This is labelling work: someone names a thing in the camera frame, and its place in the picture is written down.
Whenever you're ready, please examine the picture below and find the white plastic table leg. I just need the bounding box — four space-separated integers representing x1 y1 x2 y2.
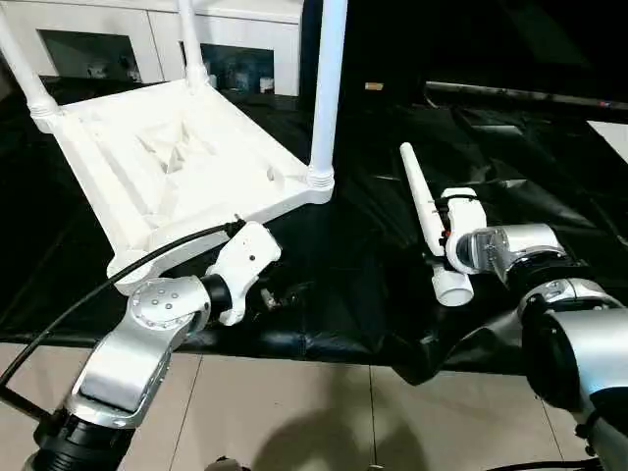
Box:
0 0 63 133
306 0 349 190
399 141 475 308
176 0 212 92

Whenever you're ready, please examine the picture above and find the white plastic table top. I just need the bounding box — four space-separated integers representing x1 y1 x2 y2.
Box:
29 80 336 298

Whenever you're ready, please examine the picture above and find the long black rod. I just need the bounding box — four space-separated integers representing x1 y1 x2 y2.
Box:
424 80 628 112

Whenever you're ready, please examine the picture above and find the white glass-door cabinet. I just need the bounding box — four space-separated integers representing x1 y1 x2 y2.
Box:
0 0 303 97

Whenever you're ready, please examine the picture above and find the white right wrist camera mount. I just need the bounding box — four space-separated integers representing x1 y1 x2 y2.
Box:
431 185 487 274

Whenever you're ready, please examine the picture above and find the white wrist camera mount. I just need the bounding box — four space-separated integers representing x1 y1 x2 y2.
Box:
431 185 487 274
205 220 284 328

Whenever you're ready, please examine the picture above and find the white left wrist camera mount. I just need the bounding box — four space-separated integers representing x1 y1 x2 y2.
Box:
205 220 284 328

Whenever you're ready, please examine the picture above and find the black left camera cable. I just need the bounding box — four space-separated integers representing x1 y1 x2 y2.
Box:
0 220 244 389

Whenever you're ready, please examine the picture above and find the black metal table frame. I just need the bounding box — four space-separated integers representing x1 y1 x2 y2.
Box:
0 382 50 423

